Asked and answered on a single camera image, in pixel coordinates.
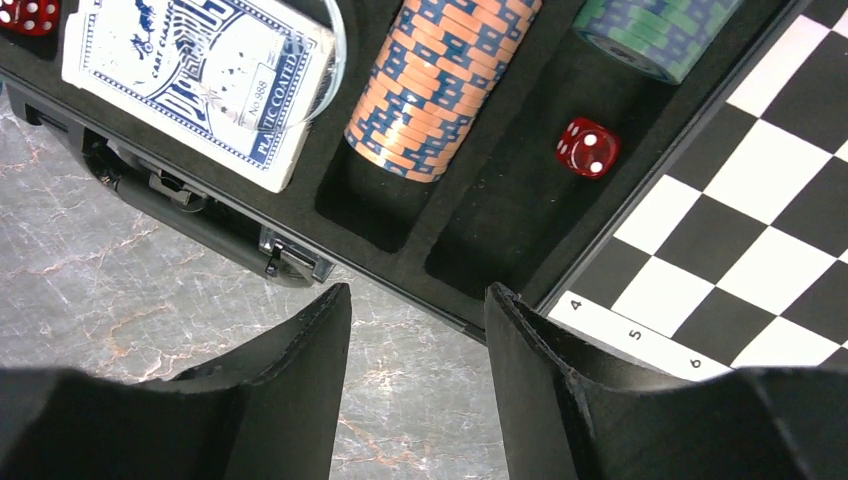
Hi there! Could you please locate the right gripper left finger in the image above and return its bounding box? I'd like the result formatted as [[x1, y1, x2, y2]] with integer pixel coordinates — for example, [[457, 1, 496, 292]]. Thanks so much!
[[1, 283, 352, 479]]

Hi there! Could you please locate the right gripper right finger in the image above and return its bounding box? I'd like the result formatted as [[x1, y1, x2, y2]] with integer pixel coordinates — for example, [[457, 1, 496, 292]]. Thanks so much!
[[484, 283, 847, 479]]

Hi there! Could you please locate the black poker set case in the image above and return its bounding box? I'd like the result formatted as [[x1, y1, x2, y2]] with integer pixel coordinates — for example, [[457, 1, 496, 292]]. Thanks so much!
[[1, 1, 805, 341]]

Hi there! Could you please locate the clear round lid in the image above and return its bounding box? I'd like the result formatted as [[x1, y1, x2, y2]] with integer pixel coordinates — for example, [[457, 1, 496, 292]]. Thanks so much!
[[206, 1, 347, 133]]

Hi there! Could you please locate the pink chip stack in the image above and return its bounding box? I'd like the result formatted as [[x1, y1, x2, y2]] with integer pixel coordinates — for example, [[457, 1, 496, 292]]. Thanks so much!
[[344, 0, 542, 183]]

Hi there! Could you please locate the green blue chip stack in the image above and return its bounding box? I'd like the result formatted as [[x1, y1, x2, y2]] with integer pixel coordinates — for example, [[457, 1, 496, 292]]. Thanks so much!
[[573, 0, 742, 85]]

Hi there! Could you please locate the black white checkered board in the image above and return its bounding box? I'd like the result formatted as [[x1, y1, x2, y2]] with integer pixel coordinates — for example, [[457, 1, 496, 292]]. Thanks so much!
[[550, 1, 847, 380]]

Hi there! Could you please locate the red die right slot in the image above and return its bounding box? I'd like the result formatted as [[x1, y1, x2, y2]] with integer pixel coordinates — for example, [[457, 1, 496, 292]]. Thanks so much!
[[556, 117, 621, 179]]

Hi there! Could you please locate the blue card deck in case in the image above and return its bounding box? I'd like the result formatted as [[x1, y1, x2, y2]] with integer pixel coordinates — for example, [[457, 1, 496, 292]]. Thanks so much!
[[61, 0, 313, 193]]

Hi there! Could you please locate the red die in case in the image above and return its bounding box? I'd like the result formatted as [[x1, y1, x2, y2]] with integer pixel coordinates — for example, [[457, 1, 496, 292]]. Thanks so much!
[[0, 0, 61, 36]]

